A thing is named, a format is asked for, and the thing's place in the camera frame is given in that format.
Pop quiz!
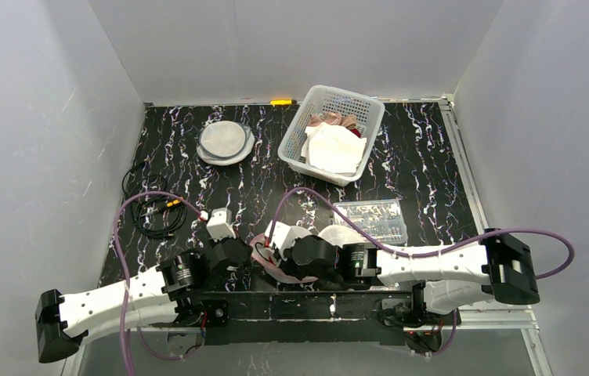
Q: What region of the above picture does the white mesh bag pink trim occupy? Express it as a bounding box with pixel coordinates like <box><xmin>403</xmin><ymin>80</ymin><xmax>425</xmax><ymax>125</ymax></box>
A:
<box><xmin>250</xmin><ymin>225</ymin><xmax>366</xmax><ymax>284</ymax></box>

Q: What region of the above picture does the white bra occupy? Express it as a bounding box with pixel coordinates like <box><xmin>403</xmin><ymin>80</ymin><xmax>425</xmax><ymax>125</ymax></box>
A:
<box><xmin>301</xmin><ymin>123</ymin><xmax>367</xmax><ymax>174</ymax></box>

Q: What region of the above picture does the white mesh bag blue trim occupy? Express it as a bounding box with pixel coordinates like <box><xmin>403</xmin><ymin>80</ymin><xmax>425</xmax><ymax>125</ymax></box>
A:
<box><xmin>197</xmin><ymin>121</ymin><xmax>255</xmax><ymax>166</ymax></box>

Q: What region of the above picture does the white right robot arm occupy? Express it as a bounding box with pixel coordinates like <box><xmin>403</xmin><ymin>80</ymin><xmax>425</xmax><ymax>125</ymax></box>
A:
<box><xmin>274</xmin><ymin>233</ymin><xmax>540</xmax><ymax>320</ymax></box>

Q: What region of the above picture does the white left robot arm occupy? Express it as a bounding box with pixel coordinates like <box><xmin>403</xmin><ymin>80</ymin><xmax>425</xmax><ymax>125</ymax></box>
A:
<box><xmin>34</xmin><ymin>238</ymin><xmax>252</xmax><ymax>363</ymax></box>

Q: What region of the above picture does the beige pink bra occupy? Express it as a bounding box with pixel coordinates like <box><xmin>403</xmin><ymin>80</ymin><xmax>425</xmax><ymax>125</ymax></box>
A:
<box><xmin>308</xmin><ymin>112</ymin><xmax>357</xmax><ymax>130</ymax></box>

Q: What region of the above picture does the clear plastic compartment box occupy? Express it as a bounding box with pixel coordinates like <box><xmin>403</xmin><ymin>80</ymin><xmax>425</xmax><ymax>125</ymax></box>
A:
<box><xmin>333</xmin><ymin>199</ymin><xmax>408</xmax><ymax>245</ymax></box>

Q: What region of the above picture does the white plastic basket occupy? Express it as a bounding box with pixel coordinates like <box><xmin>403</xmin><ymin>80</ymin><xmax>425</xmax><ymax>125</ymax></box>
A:
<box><xmin>277</xmin><ymin>85</ymin><xmax>385</xmax><ymax>186</ymax></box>

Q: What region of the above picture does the yellow orange marker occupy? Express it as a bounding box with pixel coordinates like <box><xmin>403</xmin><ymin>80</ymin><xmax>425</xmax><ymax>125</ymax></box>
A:
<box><xmin>269</xmin><ymin>99</ymin><xmax>298</xmax><ymax>106</ymax></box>

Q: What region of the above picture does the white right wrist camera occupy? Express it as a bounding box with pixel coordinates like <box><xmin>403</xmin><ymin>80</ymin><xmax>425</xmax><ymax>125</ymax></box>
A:
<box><xmin>264</xmin><ymin>221</ymin><xmax>298</xmax><ymax>259</ymax></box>

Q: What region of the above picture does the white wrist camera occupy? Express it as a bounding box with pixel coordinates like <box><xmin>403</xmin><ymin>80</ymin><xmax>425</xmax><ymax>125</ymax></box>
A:
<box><xmin>264</xmin><ymin>221</ymin><xmax>298</xmax><ymax>259</ymax></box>
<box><xmin>206</xmin><ymin>208</ymin><xmax>237</xmax><ymax>241</ymax></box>

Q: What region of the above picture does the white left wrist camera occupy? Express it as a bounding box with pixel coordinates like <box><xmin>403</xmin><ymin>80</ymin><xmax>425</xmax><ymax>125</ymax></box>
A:
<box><xmin>206</xmin><ymin>208</ymin><xmax>237</xmax><ymax>241</ymax></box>

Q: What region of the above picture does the black base frame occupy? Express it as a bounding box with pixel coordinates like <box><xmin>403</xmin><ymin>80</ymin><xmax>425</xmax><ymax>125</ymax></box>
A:
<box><xmin>162</xmin><ymin>291</ymin><xmax>461</xmax><ymax>353</ymax></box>

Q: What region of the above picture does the black coiled cable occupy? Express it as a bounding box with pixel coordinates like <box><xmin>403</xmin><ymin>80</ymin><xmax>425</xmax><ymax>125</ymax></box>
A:
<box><xmin>120</xmin><ymin>161</ymin><xmax>187</xmax><ymax>240</ymax></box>

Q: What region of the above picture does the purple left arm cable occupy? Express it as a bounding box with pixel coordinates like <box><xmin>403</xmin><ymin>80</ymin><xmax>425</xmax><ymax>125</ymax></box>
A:
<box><xmin>111</xmin><ymin>190</ymin><xmax>210</xmax><ymax>376</ymax></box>

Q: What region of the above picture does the aluminium rail frame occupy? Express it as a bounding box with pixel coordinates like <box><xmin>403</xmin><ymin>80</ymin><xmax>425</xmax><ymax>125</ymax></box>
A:
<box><xmin>439</xmin><ymin>94</ymin><xmax>539</xmax><ymax>331</ymax></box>

